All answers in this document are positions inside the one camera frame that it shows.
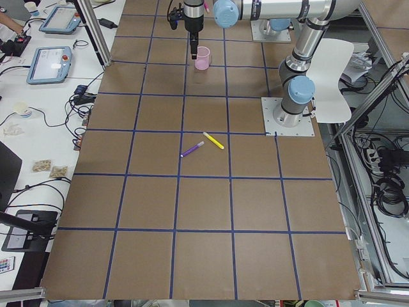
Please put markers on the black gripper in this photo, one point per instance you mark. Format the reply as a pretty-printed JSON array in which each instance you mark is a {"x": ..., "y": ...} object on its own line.
[{"x": 193, "y": 24}]

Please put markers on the pink highlighter pen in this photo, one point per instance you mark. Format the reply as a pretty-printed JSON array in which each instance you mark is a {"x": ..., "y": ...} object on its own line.
[{"x": 206, "y": 7}]

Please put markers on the purple highlighter pen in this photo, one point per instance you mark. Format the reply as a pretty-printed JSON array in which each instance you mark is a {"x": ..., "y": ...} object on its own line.
[{"x": 192, "y": 149}]

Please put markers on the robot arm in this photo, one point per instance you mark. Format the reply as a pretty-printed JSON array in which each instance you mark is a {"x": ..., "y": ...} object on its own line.
[
  {"x": 298, "y": 89},
  {"x": 193, "y": 15}
]

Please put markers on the pink mesh pen cup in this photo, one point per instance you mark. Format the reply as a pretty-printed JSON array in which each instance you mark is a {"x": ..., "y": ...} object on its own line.
[{"x": 203, "y": 59}]

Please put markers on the white paper cup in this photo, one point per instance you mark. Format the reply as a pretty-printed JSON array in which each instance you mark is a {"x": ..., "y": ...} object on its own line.
[{"x": 22, "y": 109}]

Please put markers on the black power adapter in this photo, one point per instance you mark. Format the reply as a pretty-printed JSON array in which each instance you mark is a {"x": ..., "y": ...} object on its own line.
[{"x": 107, "y": 23}]

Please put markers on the yellow highlighter pen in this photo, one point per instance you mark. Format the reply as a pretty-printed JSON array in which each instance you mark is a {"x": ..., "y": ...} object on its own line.
[{"x": 213, "y": 140}]

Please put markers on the upper blue teach pendant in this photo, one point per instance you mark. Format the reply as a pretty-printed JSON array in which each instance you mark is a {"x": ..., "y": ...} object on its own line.
[{"x": 61, "y": 20}]

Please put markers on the blue teach pendant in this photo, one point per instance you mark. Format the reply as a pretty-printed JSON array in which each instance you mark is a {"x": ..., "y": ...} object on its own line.
[
  {"x": 61, "y": 20},
  {"x": 50, "y": 65}
]

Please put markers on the white plastic chair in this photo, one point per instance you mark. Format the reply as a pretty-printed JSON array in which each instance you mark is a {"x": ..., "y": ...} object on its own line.
[{"x": 327, "y": 65}]

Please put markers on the lower blue teach pendant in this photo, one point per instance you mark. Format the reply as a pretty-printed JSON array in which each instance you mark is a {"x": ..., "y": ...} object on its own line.
[{"x": 50, "y": 65}]

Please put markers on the snack bag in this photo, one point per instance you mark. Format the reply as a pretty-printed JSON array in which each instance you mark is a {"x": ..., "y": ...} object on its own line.
[
  {"x": 41, "y": 165},
  {"x": 58, "y": 172}
]

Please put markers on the black monitor stand base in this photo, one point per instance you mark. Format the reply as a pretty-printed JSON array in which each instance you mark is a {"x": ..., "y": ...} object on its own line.
[{"x": 30, "y": 230}]

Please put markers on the colourful remote control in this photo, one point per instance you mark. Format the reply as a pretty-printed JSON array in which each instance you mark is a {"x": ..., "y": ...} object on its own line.
[{"x": 7, "y": 264}]

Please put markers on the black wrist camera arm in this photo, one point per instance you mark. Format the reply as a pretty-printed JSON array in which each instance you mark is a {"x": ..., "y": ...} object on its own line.
[{"x": 174, "y": 16}]

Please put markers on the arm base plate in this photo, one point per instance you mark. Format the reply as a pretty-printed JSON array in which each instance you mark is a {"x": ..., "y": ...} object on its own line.
[
  {"x": 274, "y": 31},
  {"x": 279, "y": 123}
]

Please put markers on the aluminium frame post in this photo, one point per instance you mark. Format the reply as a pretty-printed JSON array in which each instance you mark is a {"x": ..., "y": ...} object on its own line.
[{"x": 92, "y": 27}]

